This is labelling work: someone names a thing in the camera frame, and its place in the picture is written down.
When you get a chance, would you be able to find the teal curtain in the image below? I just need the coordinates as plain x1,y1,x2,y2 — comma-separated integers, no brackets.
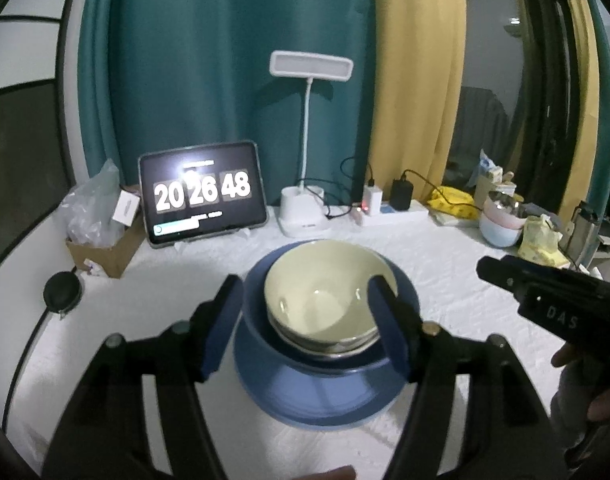
77,0,382,211

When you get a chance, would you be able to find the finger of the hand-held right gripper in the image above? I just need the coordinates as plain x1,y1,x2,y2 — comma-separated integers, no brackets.
476,255,610,294

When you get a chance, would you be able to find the large blue plate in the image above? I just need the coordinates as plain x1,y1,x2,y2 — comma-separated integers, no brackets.
232,285,422,429

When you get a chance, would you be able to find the cream bowl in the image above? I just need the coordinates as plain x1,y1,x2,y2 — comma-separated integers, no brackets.
263,239,399,350

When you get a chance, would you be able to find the metal cup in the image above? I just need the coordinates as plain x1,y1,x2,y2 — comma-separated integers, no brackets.
560,201,602,269

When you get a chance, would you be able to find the cardboard box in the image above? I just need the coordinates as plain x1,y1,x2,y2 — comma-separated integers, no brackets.
65,220,146,280

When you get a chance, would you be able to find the small white box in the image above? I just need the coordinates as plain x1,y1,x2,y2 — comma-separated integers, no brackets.
111,191,142,227

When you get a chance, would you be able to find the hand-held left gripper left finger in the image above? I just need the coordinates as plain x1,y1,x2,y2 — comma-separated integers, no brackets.
42,274,246,480

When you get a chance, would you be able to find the person's left hand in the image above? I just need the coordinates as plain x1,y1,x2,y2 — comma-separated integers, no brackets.
295,466,357,480

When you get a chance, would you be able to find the large blue bowl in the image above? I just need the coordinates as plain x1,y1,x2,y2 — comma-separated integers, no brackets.
241,241,421,377

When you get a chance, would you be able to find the yellow curtain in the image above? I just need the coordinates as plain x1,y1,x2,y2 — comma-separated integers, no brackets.
372,0,469,206

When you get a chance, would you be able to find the stainless steel bowl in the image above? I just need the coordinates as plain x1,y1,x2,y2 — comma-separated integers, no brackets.
488,191,524,216

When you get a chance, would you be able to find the white tablet stand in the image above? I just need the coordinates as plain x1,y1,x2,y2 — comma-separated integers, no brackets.
172,230,253,253

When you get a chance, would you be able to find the black round pouch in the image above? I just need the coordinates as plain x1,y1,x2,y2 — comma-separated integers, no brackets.
43,271,82,319

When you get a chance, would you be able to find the white desk lamp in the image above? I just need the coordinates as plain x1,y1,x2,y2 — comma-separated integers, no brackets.
268,50,355,237

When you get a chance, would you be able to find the yellow plastic packet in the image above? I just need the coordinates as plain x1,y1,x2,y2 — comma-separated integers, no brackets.
516,214,569,268

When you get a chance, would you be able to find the tablet with clock display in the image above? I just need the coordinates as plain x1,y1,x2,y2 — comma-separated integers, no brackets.
137,141,269,250

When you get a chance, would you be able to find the person's right hand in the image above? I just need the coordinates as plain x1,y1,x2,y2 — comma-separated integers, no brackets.
552,341,610,425

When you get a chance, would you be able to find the white textured tablecloth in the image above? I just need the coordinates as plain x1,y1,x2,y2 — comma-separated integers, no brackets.
5,205,601,480

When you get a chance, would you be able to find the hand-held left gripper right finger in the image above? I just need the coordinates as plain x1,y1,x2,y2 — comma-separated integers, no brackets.
367,275,570,480

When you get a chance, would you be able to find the white power strip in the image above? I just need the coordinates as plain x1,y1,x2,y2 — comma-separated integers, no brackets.
352,201,430,227

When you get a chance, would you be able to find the black charger cable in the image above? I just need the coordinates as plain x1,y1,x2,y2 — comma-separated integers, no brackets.
402,170,477,207

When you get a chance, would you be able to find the black looped cable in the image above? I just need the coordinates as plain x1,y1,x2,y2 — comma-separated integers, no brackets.
341,156,377,189

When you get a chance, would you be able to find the black lamp cable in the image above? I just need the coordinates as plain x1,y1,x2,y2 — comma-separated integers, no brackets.
297,177,359,222

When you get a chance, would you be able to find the white charger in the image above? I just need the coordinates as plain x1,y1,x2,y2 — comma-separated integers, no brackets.
363,185,384,214

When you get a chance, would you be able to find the yellow cloth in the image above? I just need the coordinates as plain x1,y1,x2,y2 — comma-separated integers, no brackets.
427,186,479,221

